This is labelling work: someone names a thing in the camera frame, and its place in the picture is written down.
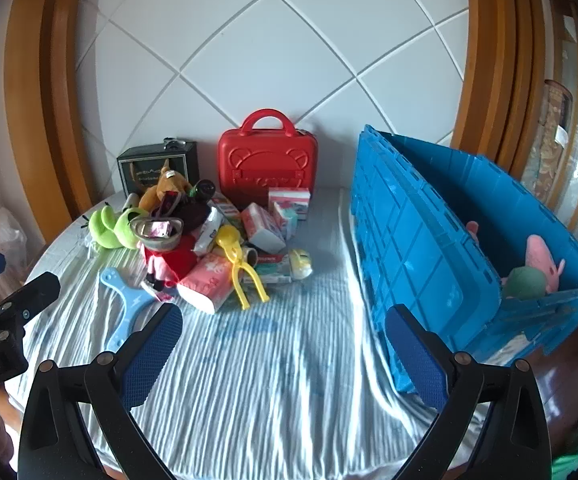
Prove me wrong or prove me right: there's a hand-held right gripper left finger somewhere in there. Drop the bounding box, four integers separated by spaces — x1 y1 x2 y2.
19 303 185 480

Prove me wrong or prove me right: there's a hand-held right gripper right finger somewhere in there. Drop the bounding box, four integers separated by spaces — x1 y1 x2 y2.
385 304 552 480

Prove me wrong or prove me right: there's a pig plush red dress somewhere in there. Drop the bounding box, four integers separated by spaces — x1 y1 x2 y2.
136 215 200 303

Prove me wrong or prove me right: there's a blue plastic crate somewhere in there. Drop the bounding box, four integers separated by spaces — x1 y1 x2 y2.
350 124 578 395

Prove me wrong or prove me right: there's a white plastic packet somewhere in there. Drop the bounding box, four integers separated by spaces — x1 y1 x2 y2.
191 206 226 257

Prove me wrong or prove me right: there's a yellow packet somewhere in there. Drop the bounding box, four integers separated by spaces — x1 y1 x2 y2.
288 248 316 282

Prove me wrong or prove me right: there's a clear plastic bag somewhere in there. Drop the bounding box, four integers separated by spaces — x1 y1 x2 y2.
0 207 27 267

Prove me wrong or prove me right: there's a light blue plastic slingshot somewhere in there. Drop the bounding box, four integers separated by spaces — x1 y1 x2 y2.
99 267 171 357

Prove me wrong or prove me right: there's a large pink tissue pack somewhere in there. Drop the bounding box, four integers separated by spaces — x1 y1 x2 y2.
175 251 236 316

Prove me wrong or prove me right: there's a green frog plush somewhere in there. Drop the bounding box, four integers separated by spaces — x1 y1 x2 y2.
82 204 159 252

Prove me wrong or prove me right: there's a yellow plastic clip tool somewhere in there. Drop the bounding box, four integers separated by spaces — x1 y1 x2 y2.
215 225 272 311

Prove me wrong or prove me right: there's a dark maroon pouch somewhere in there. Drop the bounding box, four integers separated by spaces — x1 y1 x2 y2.
155 191 213 237

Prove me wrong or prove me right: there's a green white medicine box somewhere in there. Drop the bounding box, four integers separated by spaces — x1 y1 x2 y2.
249 252 296 286

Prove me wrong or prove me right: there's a pig plush green outfit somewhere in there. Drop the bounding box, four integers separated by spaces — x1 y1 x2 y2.
500 234 567 302

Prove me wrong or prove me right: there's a black gift box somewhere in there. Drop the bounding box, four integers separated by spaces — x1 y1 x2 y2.
117 136 199 200

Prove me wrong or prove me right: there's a brown kangaroo plush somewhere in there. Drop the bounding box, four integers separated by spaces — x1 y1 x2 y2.
138 158 194 212

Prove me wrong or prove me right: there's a red white medicine box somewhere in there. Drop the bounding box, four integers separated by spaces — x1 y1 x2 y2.
240 202 288 255

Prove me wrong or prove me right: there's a brown bottle green label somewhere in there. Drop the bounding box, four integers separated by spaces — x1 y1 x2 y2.
189 179 216 202

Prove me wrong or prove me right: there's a small colourful tissue pack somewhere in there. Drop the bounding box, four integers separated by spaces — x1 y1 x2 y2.
273 207 300 240

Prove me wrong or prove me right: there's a white red tissue pack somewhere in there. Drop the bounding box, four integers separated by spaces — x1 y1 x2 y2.
267 187 312 222

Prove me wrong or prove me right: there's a red plastic suitcase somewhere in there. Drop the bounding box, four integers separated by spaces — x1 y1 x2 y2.
218 109 318 212

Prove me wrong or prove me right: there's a glass display cabinet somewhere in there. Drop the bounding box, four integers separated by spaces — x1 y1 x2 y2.
519 0 578 261

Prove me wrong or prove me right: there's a wooden wall trim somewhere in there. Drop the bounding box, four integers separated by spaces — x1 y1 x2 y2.
452 0 545 181
4 0 100 241

